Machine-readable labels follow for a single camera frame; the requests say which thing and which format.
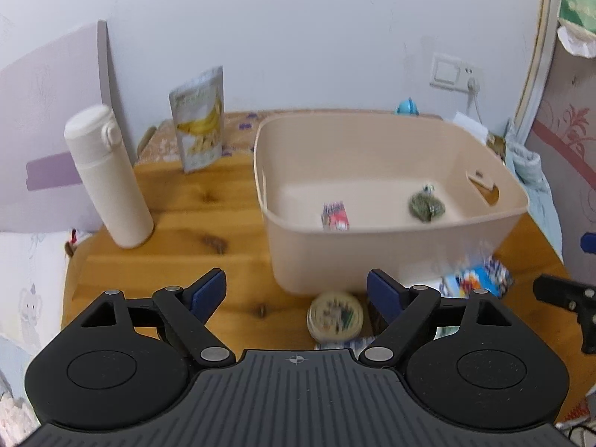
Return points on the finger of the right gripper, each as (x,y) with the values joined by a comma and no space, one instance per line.
(575,297)

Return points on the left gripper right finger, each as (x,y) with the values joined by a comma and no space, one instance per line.
(471,362)

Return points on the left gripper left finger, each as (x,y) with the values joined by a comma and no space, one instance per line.
(123,361)

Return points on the blue bear tissue pack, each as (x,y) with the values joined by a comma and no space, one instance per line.
(487,272)

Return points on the round cream tin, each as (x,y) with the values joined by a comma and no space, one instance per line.
(335,317)

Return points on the green tea packet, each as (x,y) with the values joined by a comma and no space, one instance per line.
(425,206)

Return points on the pink red cartoon box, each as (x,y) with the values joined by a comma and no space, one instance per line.
(334,217)

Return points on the light blue blanket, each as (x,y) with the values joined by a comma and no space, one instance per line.
(526,166)

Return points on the white gold snack box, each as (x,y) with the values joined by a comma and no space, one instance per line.
(497,144)

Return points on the white paper sheet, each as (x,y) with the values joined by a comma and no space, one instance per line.
(473,127)

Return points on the beige plastic storage bin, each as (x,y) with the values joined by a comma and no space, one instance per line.
(483,202)

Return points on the patterned table mat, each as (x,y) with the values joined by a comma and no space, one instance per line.
(361,138)

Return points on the white thermos bottle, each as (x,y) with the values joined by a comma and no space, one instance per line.
(96,144)

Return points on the blue cartoon figurine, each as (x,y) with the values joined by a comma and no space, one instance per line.
(407,107)

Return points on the banana chips snack bag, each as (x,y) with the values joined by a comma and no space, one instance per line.
(198,115)

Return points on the green tissue pack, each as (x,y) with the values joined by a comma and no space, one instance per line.
(576,30)

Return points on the lilac board leaning on wall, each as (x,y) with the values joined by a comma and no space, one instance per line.
(41,190)

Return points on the white wall switch socket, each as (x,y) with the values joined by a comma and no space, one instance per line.
(454,74)

